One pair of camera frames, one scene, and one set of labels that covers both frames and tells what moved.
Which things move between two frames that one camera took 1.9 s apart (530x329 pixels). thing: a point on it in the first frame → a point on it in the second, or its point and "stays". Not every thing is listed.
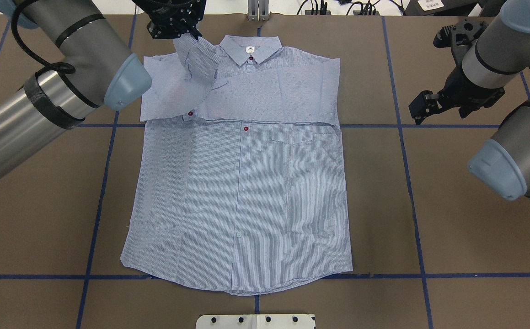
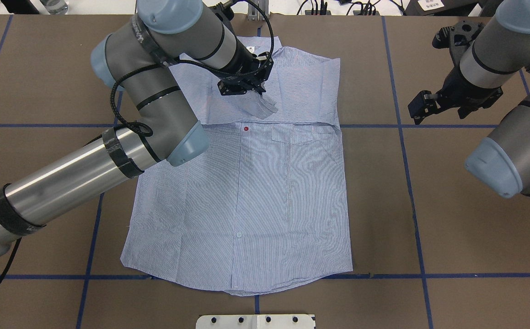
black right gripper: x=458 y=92 stays
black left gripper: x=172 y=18 → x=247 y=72
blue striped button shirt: x=239 y=185 stays
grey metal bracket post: x=258 y=10 stays
